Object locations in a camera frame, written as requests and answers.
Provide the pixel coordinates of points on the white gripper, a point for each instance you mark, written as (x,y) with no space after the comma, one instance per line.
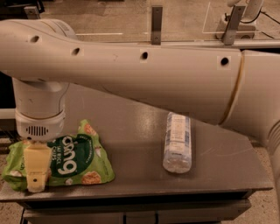
(40,128)

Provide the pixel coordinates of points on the right metal bracket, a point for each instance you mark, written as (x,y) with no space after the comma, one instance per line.
(235,18)

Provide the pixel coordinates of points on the green rice chip bag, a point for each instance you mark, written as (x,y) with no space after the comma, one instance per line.
(76,160)

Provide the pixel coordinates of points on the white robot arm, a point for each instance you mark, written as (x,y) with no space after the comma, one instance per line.
(236,90)

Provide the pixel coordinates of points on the metal rail bar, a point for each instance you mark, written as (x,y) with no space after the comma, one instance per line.
(238,44)

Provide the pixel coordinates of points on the grey table cabinet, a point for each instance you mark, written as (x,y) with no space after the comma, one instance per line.
(213,208)

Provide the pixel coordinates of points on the left metal bracket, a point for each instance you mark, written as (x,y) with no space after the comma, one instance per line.
(32,12)

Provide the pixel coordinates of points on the clear plastic water bottle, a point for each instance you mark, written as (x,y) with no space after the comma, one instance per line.
(178,144)

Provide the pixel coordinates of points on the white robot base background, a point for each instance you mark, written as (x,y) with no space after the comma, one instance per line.
(247,25)

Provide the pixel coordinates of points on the middle metal bracket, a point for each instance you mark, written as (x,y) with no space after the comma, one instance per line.
(156,24)

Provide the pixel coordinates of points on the metal bracket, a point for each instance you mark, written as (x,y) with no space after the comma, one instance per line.
(156,24)
(235,18)
(32,12)

